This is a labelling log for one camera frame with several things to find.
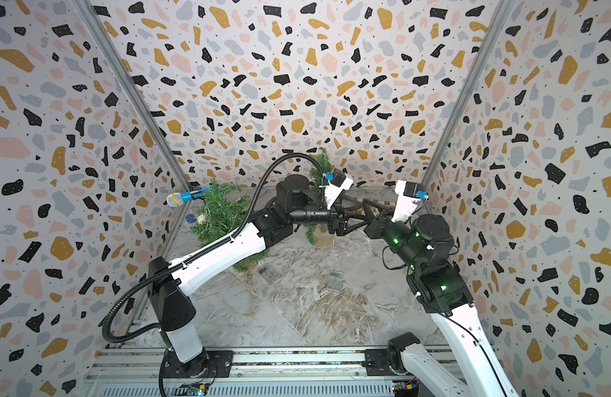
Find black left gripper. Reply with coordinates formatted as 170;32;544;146
289;195;369;240

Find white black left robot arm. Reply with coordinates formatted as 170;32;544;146
148;170;381;366

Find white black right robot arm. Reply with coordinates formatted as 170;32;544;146
365;214;517;396

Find green right christmas tree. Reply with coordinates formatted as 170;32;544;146
306;148;334;248

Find green christmas tree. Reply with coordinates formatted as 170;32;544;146
191;180;254;246
306;148;334;248

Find green left christmas tree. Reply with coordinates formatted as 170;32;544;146
191;180;254;246

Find clear battery box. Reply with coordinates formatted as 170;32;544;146
327;271;344;293

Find blue toy microphone on stand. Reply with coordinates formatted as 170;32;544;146
166;188;209;207

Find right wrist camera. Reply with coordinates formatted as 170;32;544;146
391;180;429;223

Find black corrugated cable conduit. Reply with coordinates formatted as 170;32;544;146
101;152;326;344

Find metal right corner post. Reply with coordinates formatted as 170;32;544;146
422;0;515;189

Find metal corner post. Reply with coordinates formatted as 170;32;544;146
69;0;192;192
422;0;515;189

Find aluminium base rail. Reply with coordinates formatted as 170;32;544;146
84;345;516;396

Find metal left corner post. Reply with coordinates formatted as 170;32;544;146
69;0;192;192

